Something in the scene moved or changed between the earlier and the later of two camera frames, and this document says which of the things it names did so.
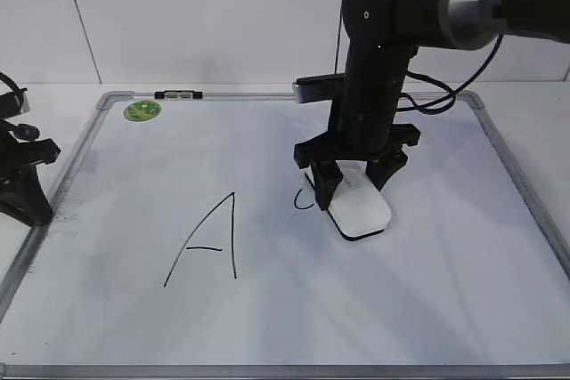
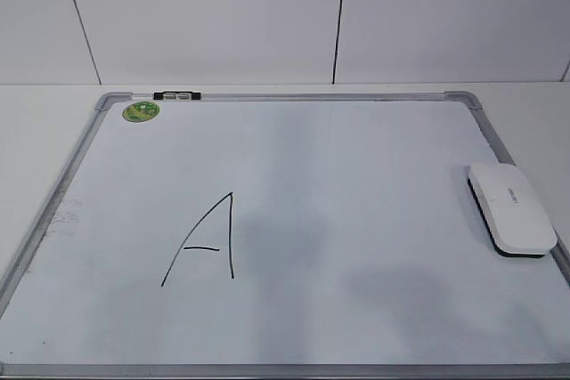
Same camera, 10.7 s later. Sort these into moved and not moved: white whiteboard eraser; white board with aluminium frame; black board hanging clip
Moved: white whiteboard eraser
Not moved: white board with aluminium frame; black board hanging clip
